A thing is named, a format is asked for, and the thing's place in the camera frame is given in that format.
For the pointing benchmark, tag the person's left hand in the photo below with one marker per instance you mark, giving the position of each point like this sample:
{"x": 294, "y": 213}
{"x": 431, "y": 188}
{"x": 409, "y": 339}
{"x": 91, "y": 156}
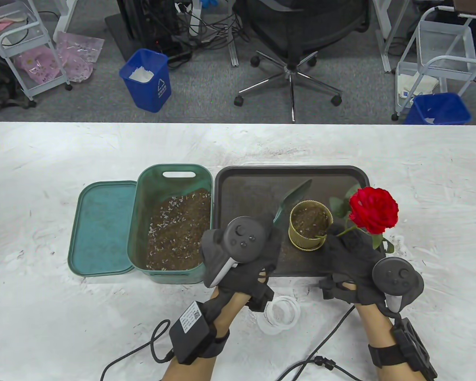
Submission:
{"x": 246, "y": 274}

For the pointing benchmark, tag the person's right hand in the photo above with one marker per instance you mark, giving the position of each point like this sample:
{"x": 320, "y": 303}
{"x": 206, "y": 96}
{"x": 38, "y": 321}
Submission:
{"x": 353, "y": 266}

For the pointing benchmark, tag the yellow ribbed flower pot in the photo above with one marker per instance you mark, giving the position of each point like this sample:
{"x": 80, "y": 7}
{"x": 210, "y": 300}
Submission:
{"x": 305, "y": 240}

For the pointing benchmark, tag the red artificial rose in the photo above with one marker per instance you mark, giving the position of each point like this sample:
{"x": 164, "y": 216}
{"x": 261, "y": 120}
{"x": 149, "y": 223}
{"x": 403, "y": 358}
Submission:
{"x": 373, "y": 210}

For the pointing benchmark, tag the brown potting mix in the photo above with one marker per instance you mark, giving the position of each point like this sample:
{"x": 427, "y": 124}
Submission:
{"x": 311, "y": 220}
{"x": 178, "y": 234}

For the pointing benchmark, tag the green garden trowel scoop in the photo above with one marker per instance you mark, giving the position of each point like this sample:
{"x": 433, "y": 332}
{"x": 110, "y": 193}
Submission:
{"x": 291, "y": 198}

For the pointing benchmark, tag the teal plastic bin lid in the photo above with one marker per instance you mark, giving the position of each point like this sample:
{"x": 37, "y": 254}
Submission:
{"x": 101, "y": 230}

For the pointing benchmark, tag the person's right forearm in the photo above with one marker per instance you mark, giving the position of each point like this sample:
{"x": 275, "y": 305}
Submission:
{"x": 377, "y": 325}

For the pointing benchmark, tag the person's left forearm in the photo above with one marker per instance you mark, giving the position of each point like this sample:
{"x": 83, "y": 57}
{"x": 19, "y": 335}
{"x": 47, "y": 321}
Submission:
{"x": 232, "y": 305}

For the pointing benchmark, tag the grey and white left controller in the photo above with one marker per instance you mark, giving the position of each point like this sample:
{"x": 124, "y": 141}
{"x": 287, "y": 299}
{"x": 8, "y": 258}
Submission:
{"x": 242, "y": 238}

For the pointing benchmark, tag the dark grey right controller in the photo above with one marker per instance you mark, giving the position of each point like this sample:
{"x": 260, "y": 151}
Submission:
{"x": 396, "y": 278}

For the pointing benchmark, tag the clear round plastic piece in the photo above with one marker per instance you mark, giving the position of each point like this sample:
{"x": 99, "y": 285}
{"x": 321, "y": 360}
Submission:
{"x": 303, "y": 289}

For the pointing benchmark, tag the black labelled wrist box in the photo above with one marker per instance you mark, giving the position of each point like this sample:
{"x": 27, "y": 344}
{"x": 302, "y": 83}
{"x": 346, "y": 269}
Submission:
{"x": 188, "y": 325}

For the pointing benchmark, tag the dark brown plastic tray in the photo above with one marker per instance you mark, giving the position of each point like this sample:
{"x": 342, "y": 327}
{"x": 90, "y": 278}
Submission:
{"x": 254, "y": 190}

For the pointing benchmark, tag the green plastic storage bin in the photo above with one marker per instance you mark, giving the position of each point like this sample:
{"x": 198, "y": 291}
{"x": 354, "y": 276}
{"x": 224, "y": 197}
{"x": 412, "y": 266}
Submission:
{"x": 154, "y": 186}

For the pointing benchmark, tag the plain blue waste bin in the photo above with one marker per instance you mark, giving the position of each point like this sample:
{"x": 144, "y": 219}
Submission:
{"x": 440, "y": 109}

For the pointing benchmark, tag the white box in cart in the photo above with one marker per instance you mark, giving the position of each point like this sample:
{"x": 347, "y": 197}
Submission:
{"x": 416, "y": 85}

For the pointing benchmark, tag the blue bin with white symbol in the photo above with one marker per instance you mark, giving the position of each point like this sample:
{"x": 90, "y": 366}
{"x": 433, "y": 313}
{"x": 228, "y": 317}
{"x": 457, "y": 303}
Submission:
{"x": 144, "y": 93}

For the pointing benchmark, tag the white desk leg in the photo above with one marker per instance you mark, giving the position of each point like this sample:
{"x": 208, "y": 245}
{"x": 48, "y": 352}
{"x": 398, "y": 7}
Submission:
{"x": 65, "y": 20}
{"x": 386, "y": 39}

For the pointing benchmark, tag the white rolling cart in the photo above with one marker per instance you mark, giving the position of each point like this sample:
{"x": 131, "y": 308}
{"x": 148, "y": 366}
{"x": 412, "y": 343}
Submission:
{"x": 444, "y": 43}
{"x": 12, "y": 10}

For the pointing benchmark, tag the black office chair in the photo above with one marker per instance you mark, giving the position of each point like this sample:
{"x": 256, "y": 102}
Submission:
{"x": 301, "y": 27}

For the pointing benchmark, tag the white power strip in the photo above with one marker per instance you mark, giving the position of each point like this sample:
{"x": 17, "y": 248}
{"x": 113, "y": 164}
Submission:
{"x": 194, "y": 16}

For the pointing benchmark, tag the black floor mat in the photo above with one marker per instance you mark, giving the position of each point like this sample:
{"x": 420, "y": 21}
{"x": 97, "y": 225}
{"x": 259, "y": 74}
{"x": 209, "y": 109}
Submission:
{"x": 119, "y": 35}

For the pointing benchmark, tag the black computer tower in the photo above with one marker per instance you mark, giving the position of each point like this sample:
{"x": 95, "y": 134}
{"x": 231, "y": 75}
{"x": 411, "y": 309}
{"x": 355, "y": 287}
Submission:
{"x": 142, "y": 20}

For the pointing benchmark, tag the pink plastic bag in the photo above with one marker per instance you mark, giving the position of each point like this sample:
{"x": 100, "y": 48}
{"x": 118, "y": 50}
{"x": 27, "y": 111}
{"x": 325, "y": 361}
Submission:
{"x": 37, "y": 65}
{"x": 79, "y": 55}

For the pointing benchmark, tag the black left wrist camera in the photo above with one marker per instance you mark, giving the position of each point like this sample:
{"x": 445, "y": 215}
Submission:
{"x": 261, "y": 297}

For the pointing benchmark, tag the black lattice wrist mount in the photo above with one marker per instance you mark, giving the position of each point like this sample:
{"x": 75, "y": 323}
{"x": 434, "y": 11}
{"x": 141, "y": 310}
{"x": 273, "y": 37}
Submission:
{"x": 416, "y": 349}

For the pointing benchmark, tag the aluminium rail piece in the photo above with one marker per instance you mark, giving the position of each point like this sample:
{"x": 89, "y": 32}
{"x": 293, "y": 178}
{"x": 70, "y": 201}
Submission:
{"x": 234, "y": 53}

